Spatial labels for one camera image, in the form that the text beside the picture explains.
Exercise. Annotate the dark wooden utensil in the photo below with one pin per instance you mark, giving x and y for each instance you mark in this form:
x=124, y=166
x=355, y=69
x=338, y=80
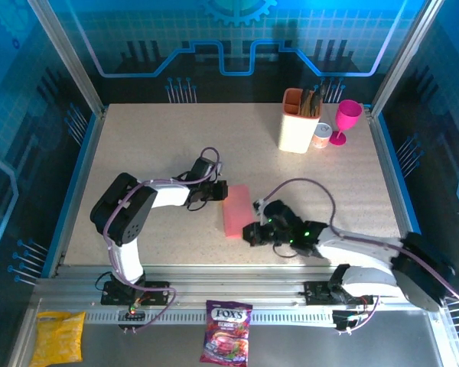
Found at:
x=318, y=97
x=306, y=102

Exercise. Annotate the aluminium mounting rail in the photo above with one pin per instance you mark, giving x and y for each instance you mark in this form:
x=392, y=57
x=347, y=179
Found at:
x=237, y=284

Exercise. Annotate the aluminium frame post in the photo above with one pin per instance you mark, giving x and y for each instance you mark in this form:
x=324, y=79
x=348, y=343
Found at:
x=67, y=57
x=405, y=57

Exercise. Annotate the cream utensil holder orange rim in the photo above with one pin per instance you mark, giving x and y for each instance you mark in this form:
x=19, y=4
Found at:
x=294, y=134

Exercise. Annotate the small jar white lid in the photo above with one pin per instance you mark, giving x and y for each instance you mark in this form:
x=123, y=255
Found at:
x=322, y=137

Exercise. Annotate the black controller board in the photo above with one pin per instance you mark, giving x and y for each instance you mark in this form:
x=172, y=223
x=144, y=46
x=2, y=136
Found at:
x=344, y=321
x=132, y=319

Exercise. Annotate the purple Fox's candy bag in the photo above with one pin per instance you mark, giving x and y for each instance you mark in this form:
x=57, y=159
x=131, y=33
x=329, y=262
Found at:
x=225, y=336

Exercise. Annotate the yellow snack bag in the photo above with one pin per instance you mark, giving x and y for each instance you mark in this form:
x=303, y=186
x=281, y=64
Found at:
x=57, y=338

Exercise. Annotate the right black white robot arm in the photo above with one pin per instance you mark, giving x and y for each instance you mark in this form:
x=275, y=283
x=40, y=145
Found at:
x=420, y=275

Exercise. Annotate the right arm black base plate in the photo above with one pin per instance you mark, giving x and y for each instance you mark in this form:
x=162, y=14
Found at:
x=315, y=292

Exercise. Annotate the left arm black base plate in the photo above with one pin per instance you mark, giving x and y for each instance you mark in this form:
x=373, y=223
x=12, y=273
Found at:
x=157, y=293

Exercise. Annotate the pink plastic goblet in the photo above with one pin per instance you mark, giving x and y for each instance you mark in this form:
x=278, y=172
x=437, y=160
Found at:
x=346, y=114

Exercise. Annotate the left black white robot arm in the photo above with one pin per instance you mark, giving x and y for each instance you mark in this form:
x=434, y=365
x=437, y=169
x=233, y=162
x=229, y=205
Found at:
x=126, y=214

